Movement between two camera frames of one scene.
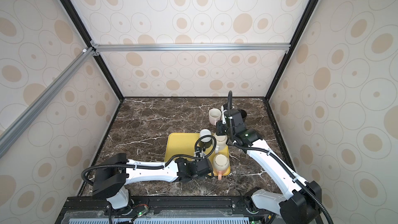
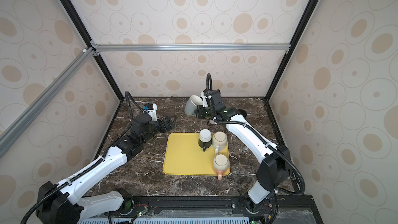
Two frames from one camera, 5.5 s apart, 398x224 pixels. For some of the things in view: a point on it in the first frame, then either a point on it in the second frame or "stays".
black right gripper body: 222,129 to 204,112
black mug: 243,113 stays
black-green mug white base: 206,141 stays
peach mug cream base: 221,164 stays
